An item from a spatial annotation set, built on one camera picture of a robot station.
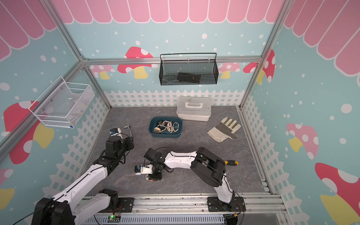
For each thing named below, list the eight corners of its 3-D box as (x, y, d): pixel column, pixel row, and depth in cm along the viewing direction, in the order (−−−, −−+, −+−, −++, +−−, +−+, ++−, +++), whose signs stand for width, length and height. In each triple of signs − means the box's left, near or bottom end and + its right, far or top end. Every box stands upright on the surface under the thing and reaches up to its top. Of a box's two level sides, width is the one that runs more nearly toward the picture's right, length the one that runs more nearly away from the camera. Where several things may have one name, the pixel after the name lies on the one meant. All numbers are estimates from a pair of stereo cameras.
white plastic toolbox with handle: (177, 122, 113) (176, 111, 102) (178, 104, 126) (177, 92, 116) (210, 122, 113) (212, 111, 102) (207, 104, 126) (209, 92, 116)
